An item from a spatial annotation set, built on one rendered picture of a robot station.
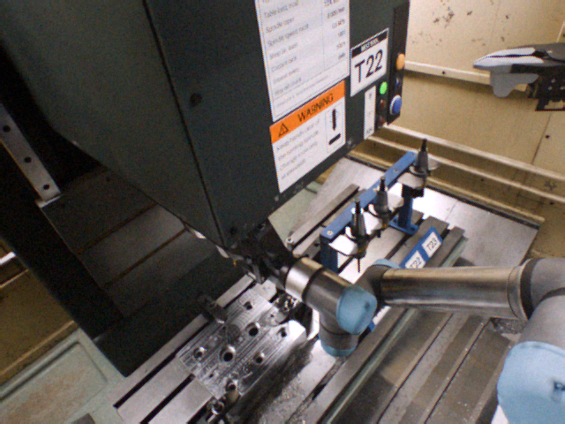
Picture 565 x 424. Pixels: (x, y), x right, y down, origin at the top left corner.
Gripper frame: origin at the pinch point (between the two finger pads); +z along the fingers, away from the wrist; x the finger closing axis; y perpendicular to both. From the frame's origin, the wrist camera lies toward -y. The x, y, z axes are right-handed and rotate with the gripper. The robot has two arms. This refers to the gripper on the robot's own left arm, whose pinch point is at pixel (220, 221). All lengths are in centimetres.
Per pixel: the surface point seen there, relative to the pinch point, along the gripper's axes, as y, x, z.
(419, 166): 16, 60, -18
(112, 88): -36.0, -12.8, -4.6
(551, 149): 21, 98, -46
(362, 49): -33.2, 17.6, -20.9
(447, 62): 1, 100, -7
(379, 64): -29.4, 22.4, -21.4
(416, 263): 46, 51, -27
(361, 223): 14.1, 28.5, -17.6
